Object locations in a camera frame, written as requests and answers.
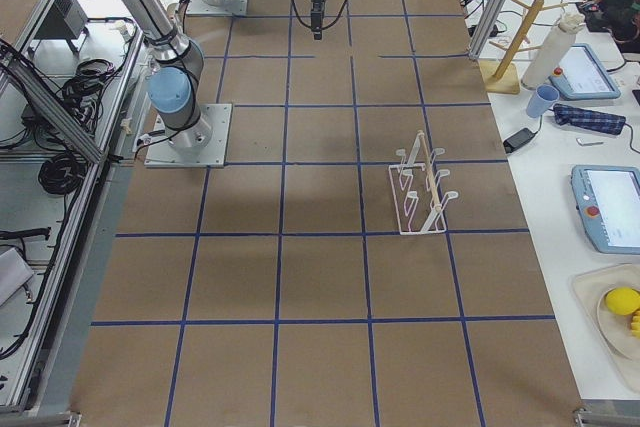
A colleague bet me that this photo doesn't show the blue cup on desk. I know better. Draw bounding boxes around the blue cup on desk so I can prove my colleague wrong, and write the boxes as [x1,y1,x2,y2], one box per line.
[525,84,560,118]

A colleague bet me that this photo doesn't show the wooden mug tree stand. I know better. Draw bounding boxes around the wooden mug tree stand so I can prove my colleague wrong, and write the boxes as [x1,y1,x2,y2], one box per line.
[479,0,568,95]

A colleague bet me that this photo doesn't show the white paper roll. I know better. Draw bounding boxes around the white paper roll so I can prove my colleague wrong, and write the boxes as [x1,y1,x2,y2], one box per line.
[521,13,585,89]

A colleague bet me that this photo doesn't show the black power adapter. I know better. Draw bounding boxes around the black power adapter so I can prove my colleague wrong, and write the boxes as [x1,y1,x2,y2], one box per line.
[503,128,537,154]

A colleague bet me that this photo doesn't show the blue teach pendant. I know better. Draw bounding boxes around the blue teach pendant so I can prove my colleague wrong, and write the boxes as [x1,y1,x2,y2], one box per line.
[570,165,639,255]
[549,43,620,101]

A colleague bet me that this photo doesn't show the cream tray on desk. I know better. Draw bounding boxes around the cream tray on desk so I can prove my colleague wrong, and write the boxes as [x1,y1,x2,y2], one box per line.
[572,264,639,393]

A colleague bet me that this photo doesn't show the yellow lemon toy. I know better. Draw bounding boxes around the yellow lemon toy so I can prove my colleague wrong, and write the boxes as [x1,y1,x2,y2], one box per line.
[604,287,640,316]

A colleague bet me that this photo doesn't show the white wire cup rack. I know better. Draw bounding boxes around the white wire cup rack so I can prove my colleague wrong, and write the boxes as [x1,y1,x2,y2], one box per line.
[388,131,459,236]

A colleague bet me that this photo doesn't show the black cable bundle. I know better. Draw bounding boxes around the black cable bundle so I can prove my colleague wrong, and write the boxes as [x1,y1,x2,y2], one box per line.
[37,152,90,197]

